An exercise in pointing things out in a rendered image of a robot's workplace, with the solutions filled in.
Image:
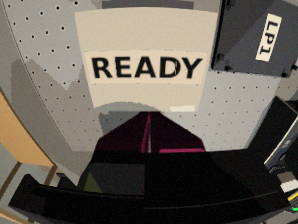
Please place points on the beige ready button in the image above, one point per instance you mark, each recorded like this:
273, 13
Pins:
140, 57

